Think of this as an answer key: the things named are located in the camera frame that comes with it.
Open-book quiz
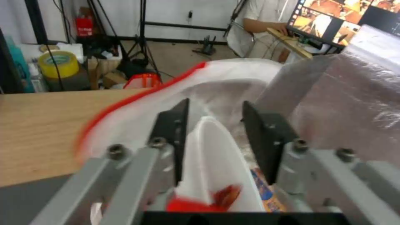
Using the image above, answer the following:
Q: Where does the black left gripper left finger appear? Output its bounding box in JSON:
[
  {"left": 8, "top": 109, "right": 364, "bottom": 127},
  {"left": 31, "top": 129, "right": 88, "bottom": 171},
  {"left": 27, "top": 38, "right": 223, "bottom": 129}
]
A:
[{"left": 29, "top": 98, "right": 190, "bottom": 225}]

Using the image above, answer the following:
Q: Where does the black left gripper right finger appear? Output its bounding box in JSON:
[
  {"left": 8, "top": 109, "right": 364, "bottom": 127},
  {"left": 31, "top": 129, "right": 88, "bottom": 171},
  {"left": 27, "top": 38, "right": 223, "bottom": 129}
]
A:
[{"left": 242, "top": 101, "right": 400, "bottom": 225}]

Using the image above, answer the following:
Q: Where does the translucent red-edged takeout bag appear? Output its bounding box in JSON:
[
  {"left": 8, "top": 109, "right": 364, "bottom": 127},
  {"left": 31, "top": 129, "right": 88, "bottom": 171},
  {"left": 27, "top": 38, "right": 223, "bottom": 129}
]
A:
[{"left": 73, "top": 24, "right": 400, "bottom": 225}]

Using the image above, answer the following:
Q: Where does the red mesh basket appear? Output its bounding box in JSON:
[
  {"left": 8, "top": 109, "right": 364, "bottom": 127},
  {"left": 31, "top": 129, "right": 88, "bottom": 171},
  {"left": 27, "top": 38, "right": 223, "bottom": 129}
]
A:
[{"left": 123, "top": 73, "right": 163, "bottom": 90}]

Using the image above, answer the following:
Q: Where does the colourful printed snack wrapper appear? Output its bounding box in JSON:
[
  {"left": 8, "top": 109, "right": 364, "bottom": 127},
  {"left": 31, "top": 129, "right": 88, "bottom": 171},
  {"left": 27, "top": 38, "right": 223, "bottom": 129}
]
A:
[{"left": 249, "top": 167, "right": 287, "bottom": 213}]

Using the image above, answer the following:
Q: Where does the brown cardboard box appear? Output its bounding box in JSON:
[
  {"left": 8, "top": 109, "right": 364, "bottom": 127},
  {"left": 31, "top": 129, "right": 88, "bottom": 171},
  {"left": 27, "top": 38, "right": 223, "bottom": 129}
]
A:
[{"left": 102, "top": 71, "right": 128, "bottom": 89}]

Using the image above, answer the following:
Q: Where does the black tripod stand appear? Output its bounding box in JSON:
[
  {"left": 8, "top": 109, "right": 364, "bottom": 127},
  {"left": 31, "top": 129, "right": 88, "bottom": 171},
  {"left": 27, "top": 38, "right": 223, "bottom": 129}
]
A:
[{"left": 120, "top": 0, "right": 164, "bottom": 79}]

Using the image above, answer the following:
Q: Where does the black router with antennas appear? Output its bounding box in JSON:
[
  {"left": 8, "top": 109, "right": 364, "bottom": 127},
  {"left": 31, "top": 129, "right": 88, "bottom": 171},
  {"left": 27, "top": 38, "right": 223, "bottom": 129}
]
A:
[{"left": 192, "top": 35, "right": 218, "bottom": 56}]

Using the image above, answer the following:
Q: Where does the wooden desk board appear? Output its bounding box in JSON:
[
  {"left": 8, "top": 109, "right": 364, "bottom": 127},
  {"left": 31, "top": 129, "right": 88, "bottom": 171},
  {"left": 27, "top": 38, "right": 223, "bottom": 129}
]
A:
[{"left": 267, "top": 27, "right": 314, "bottom": 59}]

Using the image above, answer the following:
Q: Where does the person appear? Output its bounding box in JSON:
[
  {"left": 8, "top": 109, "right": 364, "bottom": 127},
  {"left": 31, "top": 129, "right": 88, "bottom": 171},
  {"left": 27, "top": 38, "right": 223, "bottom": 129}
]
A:
[{"left": 226, "top": 0, "right": 301, "bottom": 59}]

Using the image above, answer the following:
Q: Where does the yellow tape roll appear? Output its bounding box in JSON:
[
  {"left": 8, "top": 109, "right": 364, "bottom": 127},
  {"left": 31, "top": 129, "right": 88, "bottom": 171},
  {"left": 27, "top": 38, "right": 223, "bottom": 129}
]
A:
[{"left": 38, "top": 50, "right": 81, "bottom": 79}]

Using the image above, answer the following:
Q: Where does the computer monitor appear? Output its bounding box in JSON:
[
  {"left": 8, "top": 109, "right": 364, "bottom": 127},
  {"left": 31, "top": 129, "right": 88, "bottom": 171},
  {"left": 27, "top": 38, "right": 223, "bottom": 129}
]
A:
[{"left": 286, "top": 0, "right": 400, "bottom": 46}]

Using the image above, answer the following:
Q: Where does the teal carton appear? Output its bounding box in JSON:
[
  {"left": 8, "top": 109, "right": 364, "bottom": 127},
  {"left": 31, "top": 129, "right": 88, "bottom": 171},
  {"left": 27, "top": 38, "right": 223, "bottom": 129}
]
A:
[{"left": 0, "top": 34, "right": 29, "bottom": 93}]

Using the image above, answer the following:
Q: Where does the black metal crossbar frame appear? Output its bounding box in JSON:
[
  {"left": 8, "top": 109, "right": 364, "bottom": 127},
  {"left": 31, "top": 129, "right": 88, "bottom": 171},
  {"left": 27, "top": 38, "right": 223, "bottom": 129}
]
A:
[{"left": 139, "top": 20, "right": 228, "bottom": 33}]

